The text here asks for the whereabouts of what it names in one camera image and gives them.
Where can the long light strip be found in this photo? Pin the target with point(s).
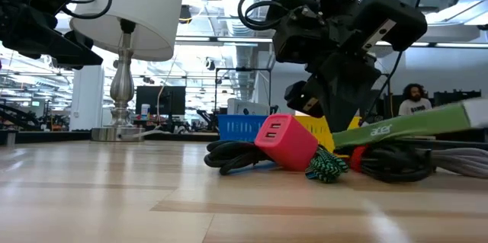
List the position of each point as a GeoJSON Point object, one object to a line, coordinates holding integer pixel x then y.
{"type": "Point", "coordinates": [228, 39]}

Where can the blue plastic basket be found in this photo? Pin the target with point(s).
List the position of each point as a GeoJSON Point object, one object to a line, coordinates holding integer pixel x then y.
{"type": "Point", "coordinates": [240, 128]}

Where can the table lamp with white shade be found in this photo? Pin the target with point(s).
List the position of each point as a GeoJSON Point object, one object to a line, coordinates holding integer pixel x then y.
{"type": "Point", "coordinates": [145, 7]}

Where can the pink USB wall charger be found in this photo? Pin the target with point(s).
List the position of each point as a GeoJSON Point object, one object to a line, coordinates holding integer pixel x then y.
{"type": "Point", "coordinates": [286, 144]}

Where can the black background robot arm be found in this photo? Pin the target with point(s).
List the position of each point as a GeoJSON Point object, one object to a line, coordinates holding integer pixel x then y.
{"type": "Point", "coordinates": [207, 119]}

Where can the white wipes canister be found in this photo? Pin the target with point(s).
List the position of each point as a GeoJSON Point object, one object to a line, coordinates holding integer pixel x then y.
{"type": "Point", "coordinates": [145, 111]}

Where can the black ceiling device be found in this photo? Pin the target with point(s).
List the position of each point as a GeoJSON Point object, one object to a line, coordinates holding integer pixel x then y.
{"type": "Point", "coordinates": [185, 13]}

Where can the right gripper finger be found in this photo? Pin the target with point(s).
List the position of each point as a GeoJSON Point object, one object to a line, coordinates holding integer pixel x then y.
{"type": "Point", "coordinates": [331, 98]}
{"type": "Point", "coordinates": [354, 83]}

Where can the black equipment case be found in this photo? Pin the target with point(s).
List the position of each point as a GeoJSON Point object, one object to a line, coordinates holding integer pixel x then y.
{"type": "Point", "coordinates": [457, 98]}

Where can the person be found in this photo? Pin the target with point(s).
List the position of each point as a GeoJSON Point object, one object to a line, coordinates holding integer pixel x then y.
{"type": "Point", "coordinates": [415, 106]}

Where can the black metal frame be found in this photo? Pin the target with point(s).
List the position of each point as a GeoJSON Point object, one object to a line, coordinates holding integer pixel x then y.
{"type": "Point", "coordinates": [244, 69]}

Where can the black monitor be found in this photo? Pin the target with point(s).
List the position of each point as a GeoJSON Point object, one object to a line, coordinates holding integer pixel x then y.
{"type": "Point", "coordinates": [160, 100]}

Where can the yellow plastic basket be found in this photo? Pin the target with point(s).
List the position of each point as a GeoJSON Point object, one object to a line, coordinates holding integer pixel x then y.
{"type": "Point", "coordinates": [316, 130]}

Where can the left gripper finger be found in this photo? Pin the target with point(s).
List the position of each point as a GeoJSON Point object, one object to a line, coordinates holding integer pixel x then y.
{"type": "Point", "coordinates": [65, 54]}
{"type": "Point", "coordinates": [80, 39]}

